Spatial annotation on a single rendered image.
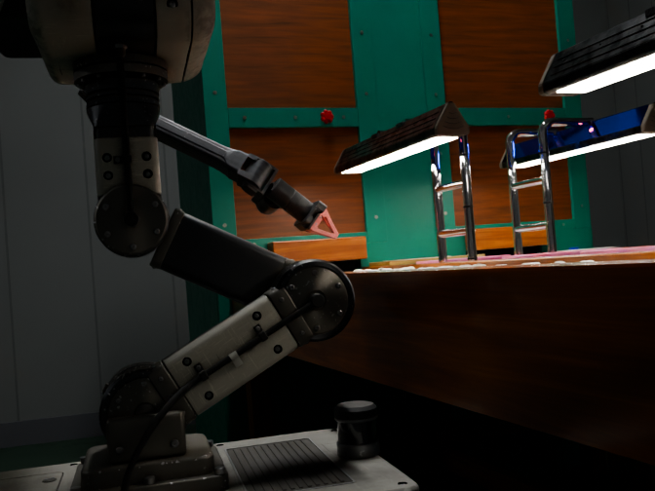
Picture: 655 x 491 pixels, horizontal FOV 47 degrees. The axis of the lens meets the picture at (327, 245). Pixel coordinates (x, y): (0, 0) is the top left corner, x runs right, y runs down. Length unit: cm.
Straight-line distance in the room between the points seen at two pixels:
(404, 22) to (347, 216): 68
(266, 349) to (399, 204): 137
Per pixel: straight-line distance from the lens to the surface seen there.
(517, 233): 216
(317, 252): 226
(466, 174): 191
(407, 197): 247
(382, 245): 241
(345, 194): 238
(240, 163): 183
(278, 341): 115
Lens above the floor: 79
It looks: 1 degrees up
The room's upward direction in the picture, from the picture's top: 4 degrees counter-clockwise
